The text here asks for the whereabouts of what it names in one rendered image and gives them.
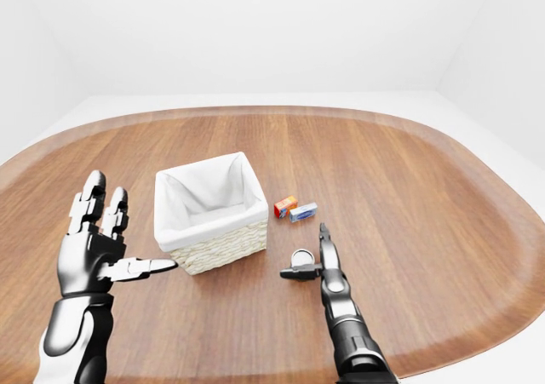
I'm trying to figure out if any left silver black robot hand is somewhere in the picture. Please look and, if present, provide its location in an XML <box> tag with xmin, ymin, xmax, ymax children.
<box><xmin>57</xmin><ymin>169</ymin><xmax>179</xmax><ymax>298</ymax></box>

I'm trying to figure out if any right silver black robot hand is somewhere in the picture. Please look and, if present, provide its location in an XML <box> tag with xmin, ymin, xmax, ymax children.
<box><xmin>279</xmin><ymin>222</ymin><xmax>351</xmax><ymax>305</ymax></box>

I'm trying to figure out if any small silver soup tin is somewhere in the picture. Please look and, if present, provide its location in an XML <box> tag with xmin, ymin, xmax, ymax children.
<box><xmin>290</xmin><ymin>249</ymin><xmax>315</xmax><ymax>268</ymax></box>

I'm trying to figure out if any white lined wicker basket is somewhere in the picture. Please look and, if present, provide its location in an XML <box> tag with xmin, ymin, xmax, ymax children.
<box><xmin>153</xmin><ymin>151</ymin><xmax>270</xmax><ymax>277</ymax></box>

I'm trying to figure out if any small blue grey food box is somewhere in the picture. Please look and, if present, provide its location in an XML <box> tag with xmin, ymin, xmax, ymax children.
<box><xmin>289</xmin><ymin>201</ymin><xmax>318</xmax><ymax>224</ymax></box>

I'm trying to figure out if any small orange red food box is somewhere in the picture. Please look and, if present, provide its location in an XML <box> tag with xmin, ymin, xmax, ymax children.
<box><xmin>273</xmin><ymin>195</ymin><xmax>299</xmax><ymax>220</ymax></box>

